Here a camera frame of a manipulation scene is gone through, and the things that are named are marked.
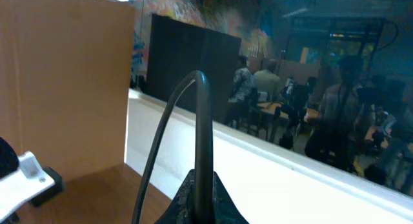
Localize seated people behind window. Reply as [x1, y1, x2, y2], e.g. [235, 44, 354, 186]
[224, 55, 280, 127]

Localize dark partition board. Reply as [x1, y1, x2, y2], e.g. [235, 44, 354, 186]
[144, 14, 241, 123]

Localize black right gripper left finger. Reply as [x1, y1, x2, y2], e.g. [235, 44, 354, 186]
[155, 169, 198, 224]

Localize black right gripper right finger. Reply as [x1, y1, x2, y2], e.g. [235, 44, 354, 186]
[213, 172, 248, 224]

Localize thin black USB cable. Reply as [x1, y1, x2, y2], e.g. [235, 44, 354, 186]
[130, 70, 216, 224]

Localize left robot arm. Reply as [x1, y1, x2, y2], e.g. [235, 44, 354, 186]
[1, 138, 20, 224]

